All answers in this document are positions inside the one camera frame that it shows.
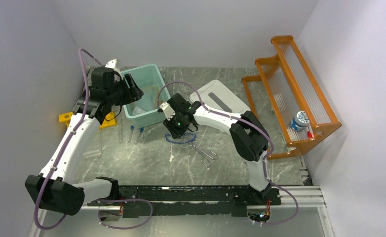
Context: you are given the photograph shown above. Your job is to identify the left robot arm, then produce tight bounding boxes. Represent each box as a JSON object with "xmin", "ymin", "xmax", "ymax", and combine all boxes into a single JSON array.
[{"xmin": 25, "ymin": 67, "xmax": 144, "ymax": 218}]

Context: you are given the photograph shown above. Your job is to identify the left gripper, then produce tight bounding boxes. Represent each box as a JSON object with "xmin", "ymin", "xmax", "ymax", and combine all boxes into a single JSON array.
[{"xmin": 107, "ymin": 73, "xmax": 144, "ymax": 106}]

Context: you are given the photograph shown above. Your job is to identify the orange wooden rack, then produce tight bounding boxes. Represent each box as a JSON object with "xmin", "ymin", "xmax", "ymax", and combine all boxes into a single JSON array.
[{"xmin": 241, "ymin": 36, "xmax": 342, "ymax": 159}]

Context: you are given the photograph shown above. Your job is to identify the yellow test tube rack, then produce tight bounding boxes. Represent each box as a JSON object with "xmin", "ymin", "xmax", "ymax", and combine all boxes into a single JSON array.
[{"xmin": 58, "ymin": 112, "xmax": 117, "ymax": 130}]

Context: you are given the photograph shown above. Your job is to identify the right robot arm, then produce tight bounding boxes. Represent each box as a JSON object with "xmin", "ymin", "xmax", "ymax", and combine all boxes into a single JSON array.
[{"xmin": 158, "ymin": 93, "xmax": 271, "ymax": 204}]

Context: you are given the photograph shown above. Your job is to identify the amber rubber tube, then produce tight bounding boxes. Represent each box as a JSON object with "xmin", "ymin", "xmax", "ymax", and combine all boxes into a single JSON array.
[{"xmin": 142, "ymin": 85, "xmax": 159, "ymax": 103}]

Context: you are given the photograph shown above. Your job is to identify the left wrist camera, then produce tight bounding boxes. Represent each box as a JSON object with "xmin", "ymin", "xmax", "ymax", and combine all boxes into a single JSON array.
[{"xmin": 105, "ymin": 58, "xmax": 119, "ymax": 72}]

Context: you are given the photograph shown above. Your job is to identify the small white plastic bag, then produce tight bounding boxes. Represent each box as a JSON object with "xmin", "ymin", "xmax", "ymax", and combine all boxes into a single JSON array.
[{"xmin": 132, "ymin": 106, "xmax": 147, "ymax": 116}]

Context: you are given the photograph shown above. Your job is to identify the blue safety goggles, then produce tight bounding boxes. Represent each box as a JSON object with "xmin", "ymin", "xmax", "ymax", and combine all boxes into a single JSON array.
[{"xmin": 164, "ymin": 133, "xmax": 197, "ymax": 144}]

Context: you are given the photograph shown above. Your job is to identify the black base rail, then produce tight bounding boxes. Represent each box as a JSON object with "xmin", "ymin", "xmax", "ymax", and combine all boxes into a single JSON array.
[{"xmin": 38, "ymin": 185, "xmax": 326, "ymax": 218}]

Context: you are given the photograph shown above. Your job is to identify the white blue bottle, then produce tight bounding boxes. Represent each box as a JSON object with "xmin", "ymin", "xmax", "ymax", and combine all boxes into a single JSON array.
[{"xmin": 289, "ymin": 111, "xmax": 310, "ymax": 132}]

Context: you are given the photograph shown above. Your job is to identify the teal plastic bin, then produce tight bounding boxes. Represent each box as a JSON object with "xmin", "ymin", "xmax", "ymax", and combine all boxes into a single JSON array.
[{"xmin": 121, "ymin": 64, "xmax": 170, "ymax": 128}]

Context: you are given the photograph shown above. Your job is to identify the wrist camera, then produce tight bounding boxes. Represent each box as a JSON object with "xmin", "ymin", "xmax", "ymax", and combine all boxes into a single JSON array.
[
  {"xmin": 105, "ymin": 58, "xmax": 119, "ymax": 72},
  {"xmin": 158, "ymin": 102, "xmax": 176, "ymax": 120}
]

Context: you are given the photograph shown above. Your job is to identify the blue capped test tube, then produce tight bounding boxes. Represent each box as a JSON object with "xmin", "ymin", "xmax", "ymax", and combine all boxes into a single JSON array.
[
  {"xmin": 128, "ymin": 125, "xmax": 135, "ymax": 143},
  {"xmin": 134, "ymin": 127, "xmax": 144, "ymax": 145}
]

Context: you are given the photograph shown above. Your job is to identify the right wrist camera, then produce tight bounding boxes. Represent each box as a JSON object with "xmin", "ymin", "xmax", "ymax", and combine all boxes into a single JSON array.
[{"xmin": 158, "ymin": 102, "xmax": 176, "ymax": 120}]

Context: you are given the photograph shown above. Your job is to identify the white bin lid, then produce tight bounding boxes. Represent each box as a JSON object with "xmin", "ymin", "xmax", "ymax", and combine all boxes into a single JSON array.
[{"xmin": 197, "ymin": 79, "xmax": 250, "ymax": 114}]

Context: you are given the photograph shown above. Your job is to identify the metal scissors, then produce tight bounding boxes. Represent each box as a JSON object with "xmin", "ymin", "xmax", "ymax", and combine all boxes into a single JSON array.
[{"xmin": 189, "ymin": 143, "xmax": 218, "ymax": 168}]

